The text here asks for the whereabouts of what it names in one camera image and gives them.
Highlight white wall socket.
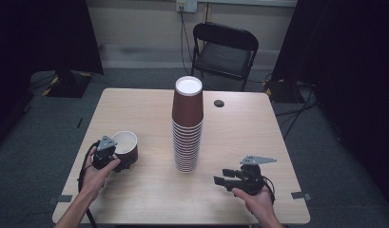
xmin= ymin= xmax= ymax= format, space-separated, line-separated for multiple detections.
xmin=175 ymin=0 xmax=199 ymax=14

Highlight person's left hand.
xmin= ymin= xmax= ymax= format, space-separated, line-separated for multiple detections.
xmin=79 ymin=146 xmax=122 ymax=203

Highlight single brown paper cup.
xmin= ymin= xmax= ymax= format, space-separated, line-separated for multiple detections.
xmin=111 ymin=130 xmax=140 ymax=166

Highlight black stand base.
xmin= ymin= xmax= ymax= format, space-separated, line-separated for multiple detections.
xmin=42 ymin=69 xmax=94 ymax=99
xmin=263 ymin=79 xmax=300 ymax=105

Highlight black floor cables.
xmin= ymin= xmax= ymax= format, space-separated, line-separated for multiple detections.
xmin=273 ymin=81 xmax=321 ymax=141

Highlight person's right hand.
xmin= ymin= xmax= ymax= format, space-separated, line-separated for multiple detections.
xmin=231 ymin=184 xmax=276 ymax=220

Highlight grey tape strip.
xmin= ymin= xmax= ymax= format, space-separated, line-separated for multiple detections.
xmin=48 ymin=194 xmax=74 ymax=205
xmin=290 ymin=191 xmax=313 ymax=201

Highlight right hand-held gripper black cable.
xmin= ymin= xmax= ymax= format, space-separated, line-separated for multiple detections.
xmin=262 ymin=175 xmax=277 ymax=204

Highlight black wall socket cable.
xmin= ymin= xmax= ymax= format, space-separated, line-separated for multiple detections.
xmin=180 ymin=9 xmax=193 ymax=76

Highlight hand-held gripper black cable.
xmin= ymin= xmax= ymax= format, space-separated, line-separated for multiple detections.
xmin=76 ymin=141 xmax=101 ymax=228
xmin=262 ymin=175 xmax=277 ymax=204

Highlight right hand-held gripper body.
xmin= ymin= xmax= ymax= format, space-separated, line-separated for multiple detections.
xmin=232 ymin=155 xmax=278 ymax=197

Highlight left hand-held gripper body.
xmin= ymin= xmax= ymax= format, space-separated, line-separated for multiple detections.
xmin=91 ymin=135 xmax=118 ymax=171

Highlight left hand-held gripper black cable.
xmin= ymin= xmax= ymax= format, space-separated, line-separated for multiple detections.
xmin=76 ymin=141 xmax=101 ymax=228

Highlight black folding chair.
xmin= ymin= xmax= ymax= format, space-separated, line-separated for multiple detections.
xmin=190 ymin=21 xmax=260 ymax=92

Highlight black curtain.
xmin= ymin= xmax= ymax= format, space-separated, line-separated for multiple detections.
xmin=270 ymin=0 xmax=389 ymax=212
xmin=0 ymin=0 xmax=105 ymax=158

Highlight stack of brown paper cups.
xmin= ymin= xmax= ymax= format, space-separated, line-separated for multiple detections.
xmin=171 ymin=75 xmax=204 ymax=174

